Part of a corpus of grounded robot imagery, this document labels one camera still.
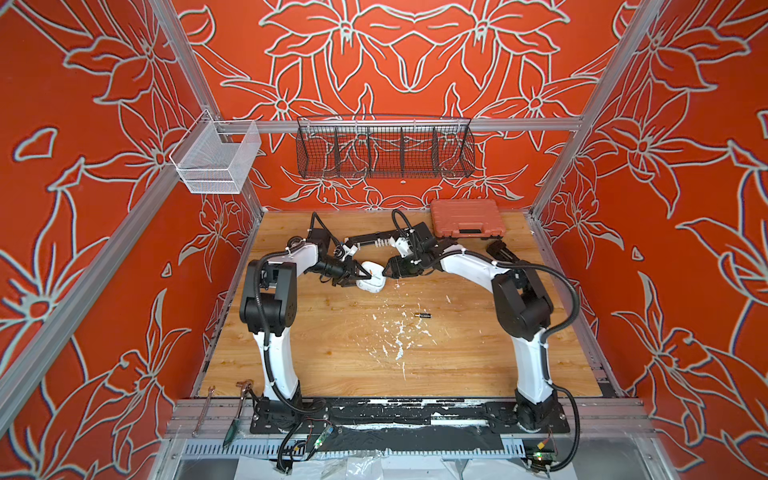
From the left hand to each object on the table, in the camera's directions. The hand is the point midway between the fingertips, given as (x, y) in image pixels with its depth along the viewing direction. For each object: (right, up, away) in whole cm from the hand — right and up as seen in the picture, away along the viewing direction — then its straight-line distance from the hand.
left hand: (366, 277), depth 92 cm
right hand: (+7, +3, +2) cm, 8 cm away
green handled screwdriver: (-32, -34, -21) cm, 51 cm away
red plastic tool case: (+39, +20, +23) cm, 50 cm away
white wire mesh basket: (-48, +39, +1) cm, 62 cm away
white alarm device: (+4, -1, -1) cm, 4 cm away
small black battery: (+18, -11, -2) cm, 21 cm away
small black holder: (+47, +7, +11) cm, 49 cm away
